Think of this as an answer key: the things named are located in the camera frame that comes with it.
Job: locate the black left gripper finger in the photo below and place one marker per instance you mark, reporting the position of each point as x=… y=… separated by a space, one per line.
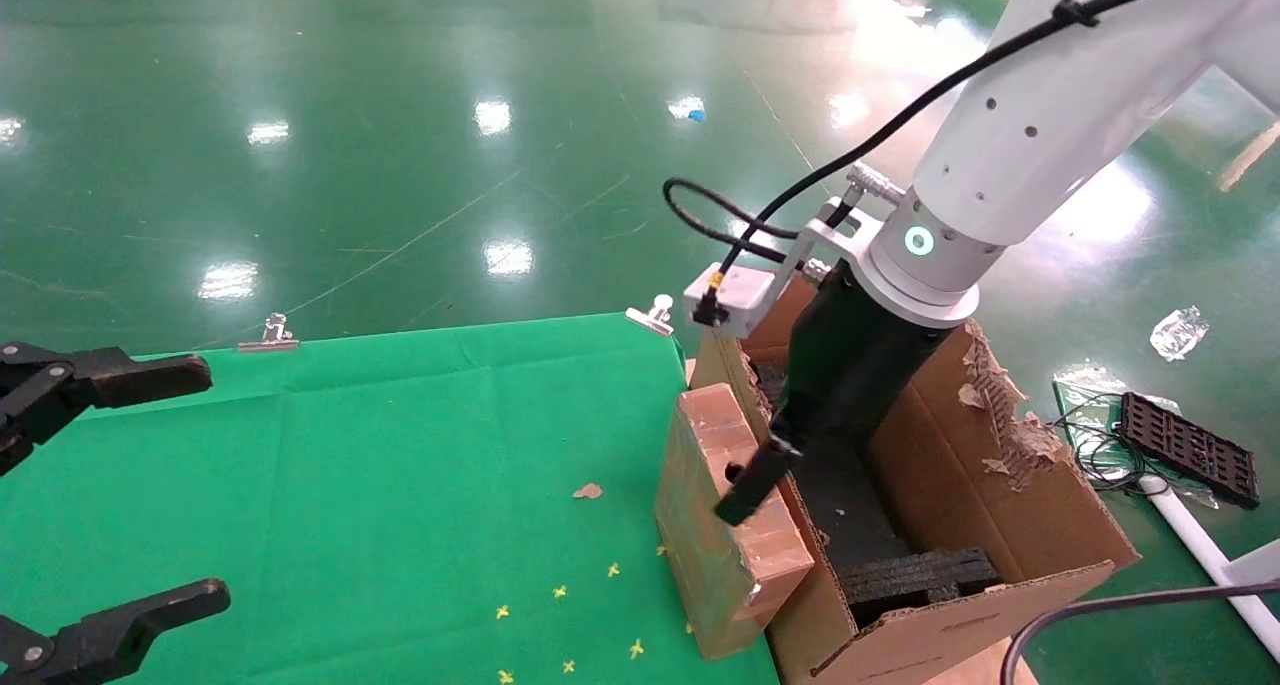
x=130 y=377
x=120 y=625

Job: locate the clear plastic bag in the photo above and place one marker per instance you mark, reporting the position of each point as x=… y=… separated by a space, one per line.
x=1090 y=380

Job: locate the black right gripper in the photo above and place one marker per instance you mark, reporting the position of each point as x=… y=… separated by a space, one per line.
x=850 y=365

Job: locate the gray wrist camera mount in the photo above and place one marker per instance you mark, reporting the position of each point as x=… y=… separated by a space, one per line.
x=740 y=290

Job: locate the silver binder clip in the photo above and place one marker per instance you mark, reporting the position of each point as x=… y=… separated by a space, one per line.
x=267 y=337
x=650 y=316

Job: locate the white metal table foot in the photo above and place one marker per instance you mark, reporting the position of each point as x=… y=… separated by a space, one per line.
x=1215 y=560

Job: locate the black grid tray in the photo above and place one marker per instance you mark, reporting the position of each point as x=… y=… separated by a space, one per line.
x=1190 y=450

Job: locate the small brown cardboard box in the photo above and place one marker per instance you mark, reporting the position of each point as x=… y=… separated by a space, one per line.
x=700 y=545

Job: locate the green table cloth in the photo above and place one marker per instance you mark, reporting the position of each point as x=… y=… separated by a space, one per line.
x=350 y=465

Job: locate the large open cardboard carton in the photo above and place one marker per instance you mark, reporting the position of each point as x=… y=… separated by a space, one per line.
x=1050 y=525

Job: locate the crumpled clear plastic wrap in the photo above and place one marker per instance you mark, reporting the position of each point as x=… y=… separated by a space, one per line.
x=1180 y=333

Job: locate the brown paper scrap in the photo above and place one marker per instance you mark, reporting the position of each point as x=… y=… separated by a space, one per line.
x=587 y=491

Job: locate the black foam bottom sheet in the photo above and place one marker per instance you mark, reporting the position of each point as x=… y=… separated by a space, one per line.
x=850 y=515

